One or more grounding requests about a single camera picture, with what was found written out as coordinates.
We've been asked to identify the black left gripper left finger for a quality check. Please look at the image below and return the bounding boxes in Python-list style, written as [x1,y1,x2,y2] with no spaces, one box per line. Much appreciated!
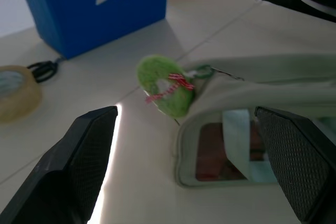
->
[0,105,119,224]

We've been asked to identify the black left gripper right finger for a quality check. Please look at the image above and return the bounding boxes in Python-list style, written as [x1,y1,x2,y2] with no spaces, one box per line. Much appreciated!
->
[254,106,336,224]

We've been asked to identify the pale green fabric bag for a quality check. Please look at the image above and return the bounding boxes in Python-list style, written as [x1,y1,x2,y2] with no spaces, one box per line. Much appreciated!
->
[173,54,336,188]

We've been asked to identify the clear packing tape roll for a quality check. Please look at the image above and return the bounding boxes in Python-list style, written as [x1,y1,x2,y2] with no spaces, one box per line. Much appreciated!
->
[0,65,43,125]

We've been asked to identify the green felt wreath charm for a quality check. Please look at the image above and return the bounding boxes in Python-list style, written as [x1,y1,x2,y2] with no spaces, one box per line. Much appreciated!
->
[136,55,197,118]

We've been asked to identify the blue plastic box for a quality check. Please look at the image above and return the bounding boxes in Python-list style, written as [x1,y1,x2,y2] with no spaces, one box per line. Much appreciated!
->
[14,0,169,60]

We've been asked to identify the black handled scissors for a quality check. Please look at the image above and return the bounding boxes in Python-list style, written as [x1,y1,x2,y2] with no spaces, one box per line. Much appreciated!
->
[26,56,65,83]

